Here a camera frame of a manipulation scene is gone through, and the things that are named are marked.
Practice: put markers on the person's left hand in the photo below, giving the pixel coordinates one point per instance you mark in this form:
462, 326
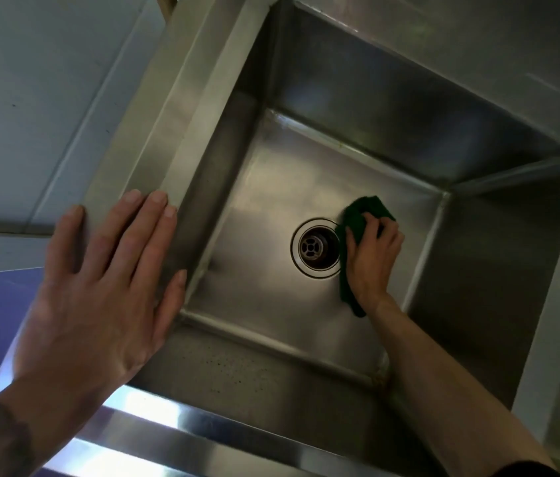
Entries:
101, 317

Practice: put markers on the person's right hand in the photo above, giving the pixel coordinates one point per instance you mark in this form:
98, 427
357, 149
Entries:
374, 263

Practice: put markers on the green scouring cloth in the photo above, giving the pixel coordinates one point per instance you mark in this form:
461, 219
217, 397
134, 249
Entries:
367, 203

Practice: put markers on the person's right forearm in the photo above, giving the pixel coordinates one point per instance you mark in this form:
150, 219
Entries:
449, 392

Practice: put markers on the basin drain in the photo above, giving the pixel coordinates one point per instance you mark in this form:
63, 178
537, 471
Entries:
312, 245

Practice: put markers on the black shirt sleeve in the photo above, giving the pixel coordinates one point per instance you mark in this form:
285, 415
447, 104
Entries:
523, 469

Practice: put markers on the brown wooden pole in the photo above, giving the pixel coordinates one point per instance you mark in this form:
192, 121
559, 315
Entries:
166, 2

